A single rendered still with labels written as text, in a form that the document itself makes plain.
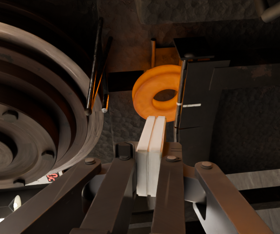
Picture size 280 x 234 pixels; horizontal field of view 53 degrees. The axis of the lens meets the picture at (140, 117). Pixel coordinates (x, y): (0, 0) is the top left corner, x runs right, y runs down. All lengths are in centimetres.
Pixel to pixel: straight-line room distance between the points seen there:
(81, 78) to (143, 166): 42
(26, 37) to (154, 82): 26
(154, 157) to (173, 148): 3
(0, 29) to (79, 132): 27
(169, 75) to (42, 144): 29
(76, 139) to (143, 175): 51
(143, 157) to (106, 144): 79
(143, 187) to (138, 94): 46
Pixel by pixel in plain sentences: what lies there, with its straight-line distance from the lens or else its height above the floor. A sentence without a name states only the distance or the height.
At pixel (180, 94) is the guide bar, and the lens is 62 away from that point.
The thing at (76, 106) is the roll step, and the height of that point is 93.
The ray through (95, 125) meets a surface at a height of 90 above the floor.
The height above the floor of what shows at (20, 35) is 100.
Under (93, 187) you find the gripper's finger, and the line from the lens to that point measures 16.
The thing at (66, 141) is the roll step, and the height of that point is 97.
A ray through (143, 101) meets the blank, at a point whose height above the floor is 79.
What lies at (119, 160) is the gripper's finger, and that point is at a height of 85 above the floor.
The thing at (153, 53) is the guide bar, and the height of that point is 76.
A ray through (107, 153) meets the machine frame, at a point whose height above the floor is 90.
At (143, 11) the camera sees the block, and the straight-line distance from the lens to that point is 49.
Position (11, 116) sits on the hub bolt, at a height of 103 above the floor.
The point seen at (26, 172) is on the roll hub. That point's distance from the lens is 67.
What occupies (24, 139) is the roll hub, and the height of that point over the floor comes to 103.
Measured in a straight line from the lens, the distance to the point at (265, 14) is 51.
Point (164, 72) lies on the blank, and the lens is 60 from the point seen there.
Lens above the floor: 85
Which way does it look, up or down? 4 degrees down
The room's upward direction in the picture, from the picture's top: 95 degrees counter-clockwise
